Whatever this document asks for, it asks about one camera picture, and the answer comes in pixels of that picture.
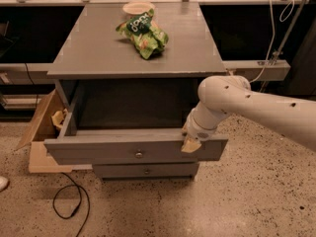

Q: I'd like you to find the crumpled paper in box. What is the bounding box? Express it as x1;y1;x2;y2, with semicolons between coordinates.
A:
51;109;68;131

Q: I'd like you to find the white hanging cable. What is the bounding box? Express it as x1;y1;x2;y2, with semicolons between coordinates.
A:
248;0;295;84

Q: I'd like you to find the white shoe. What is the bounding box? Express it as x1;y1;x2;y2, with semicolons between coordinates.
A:
0;176;9;192

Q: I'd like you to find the green chip bag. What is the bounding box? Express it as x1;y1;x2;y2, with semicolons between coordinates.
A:
116;9;169;59

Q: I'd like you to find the grey drawer cabinet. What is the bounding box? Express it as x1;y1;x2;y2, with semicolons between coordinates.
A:
46;1;228;181

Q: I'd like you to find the black floor cable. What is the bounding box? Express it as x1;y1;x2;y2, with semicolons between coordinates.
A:
52;172;91;237

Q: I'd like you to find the metal stand pole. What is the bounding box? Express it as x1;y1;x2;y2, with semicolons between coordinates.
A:
258;0;315;92

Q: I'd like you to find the grey drawer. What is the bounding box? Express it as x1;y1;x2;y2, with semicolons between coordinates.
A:
93;162;198;179
43;82;229;166

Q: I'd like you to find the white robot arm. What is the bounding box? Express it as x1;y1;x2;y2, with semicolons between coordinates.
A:
182;76;316;153

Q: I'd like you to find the grey top drawer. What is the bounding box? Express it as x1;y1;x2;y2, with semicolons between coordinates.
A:
43;82;229;166

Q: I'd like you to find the grey bottom drawer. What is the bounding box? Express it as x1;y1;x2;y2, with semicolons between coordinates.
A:
93;162;198;179

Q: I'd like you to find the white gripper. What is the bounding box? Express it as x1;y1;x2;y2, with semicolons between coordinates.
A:
181;102;230;153

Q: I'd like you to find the cardboard box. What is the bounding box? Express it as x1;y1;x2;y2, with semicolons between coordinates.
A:
16;90;73;174

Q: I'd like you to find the grey window ledge rail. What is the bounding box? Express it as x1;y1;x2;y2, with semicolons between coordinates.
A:
223;60;290;81

